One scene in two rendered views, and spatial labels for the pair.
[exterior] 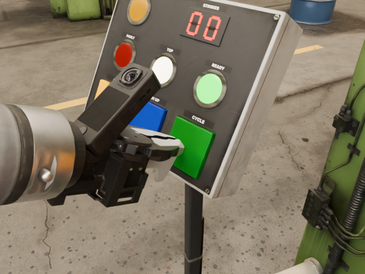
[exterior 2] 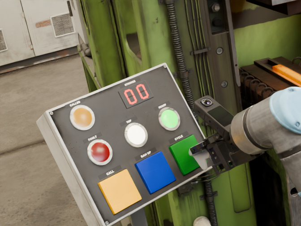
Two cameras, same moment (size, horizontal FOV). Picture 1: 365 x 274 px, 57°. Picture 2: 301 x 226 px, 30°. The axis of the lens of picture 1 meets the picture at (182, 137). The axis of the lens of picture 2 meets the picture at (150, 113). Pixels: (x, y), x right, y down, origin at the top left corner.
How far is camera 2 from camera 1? 1.22 m
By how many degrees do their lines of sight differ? 68
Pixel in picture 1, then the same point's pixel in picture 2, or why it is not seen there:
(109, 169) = not seen: hidden behind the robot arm
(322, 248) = (196, 203)
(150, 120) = (160, 164)
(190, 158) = not seen: hidden behind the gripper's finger
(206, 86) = (167, 118)
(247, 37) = (161, 82)
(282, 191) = not seen: outside the picture
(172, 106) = (161, 145)
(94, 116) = (225, 119)
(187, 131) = (182, 146)
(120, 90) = (213, 107)
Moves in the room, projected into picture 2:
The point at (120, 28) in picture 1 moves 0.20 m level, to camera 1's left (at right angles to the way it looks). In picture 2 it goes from (78, 140) to (49, 187)
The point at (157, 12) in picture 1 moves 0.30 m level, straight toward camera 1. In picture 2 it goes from (99, 109) to (234, 90)
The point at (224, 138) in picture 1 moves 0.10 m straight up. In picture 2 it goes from (197, 132) to (190, 93)
